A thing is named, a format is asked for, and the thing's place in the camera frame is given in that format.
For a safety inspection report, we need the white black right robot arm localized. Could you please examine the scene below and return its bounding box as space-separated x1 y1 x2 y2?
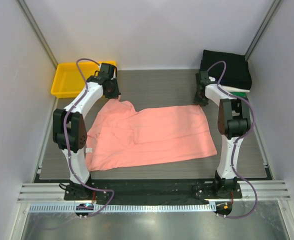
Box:
194 71 251 200

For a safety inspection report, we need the pink t shirt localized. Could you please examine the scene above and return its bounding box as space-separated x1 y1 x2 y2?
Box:
85 99 217 172

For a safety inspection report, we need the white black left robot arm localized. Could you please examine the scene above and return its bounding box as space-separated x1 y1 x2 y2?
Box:
52 58 120 200

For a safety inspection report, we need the black folded t shirt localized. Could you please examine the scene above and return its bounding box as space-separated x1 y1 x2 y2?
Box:
199 50 252 90

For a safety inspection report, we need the white slotted cable duct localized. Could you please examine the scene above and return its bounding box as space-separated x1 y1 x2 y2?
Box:
29 202 216 214

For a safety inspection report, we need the white folded t shirt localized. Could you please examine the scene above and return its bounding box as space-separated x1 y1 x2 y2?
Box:
222 85 250 93

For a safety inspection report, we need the yellow plastic tray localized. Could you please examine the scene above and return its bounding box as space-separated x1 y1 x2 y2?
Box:
50 60 117 98

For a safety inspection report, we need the green folded t shirt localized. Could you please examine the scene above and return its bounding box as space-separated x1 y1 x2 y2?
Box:
231 92 247 98

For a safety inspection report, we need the aluminium frame rail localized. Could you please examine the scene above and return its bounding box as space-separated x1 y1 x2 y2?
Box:
17 180 291 204

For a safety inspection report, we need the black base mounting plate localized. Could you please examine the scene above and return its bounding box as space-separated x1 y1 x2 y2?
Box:
59 178 243 206

